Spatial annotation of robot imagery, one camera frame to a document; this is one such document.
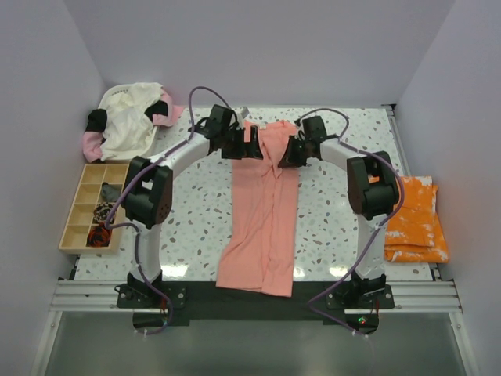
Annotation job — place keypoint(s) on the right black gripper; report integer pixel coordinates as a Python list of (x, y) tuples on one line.
[(288, 159)]

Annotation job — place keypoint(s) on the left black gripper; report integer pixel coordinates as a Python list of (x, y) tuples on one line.
[(242, 150)]

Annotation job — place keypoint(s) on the salmon pink t-shirt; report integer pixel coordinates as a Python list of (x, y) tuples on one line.
[(260, 254)]

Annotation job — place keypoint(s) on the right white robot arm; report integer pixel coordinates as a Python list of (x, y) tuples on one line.
[(372, 192)]

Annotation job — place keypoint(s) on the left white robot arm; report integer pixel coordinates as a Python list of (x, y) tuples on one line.
[(147, 197)]

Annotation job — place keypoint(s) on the cream white garment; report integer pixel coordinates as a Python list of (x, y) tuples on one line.
[(125, 125)]

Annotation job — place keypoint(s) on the white laundry basket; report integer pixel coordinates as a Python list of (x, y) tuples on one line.
[(117, 92)]

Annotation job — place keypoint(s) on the folded orange white t-shirt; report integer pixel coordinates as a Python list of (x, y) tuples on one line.
[(415, 233)]

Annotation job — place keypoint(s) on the grey item in tray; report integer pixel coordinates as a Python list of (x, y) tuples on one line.
[(109, 193)]

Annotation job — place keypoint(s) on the black garment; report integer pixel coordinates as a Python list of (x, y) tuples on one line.
[(97, 120)]

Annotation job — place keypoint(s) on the light pink garment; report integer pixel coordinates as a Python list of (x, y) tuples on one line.
[(91, 146)]

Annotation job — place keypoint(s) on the patterned item in tray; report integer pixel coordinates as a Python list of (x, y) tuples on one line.
[(102, 211)]

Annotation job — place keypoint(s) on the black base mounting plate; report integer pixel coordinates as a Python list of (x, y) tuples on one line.
[(204, 301)]

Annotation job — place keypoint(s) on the orange black item in tray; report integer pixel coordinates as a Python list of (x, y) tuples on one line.
[(99, 236)]

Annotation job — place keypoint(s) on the wooden compartment tray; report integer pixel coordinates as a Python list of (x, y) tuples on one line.
[(87, 196)]

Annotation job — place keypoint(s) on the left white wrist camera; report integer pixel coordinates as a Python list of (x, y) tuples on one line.
[(241, 114)]

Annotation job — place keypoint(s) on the aluminium frame rail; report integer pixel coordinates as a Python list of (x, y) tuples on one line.
[(72, 296)]

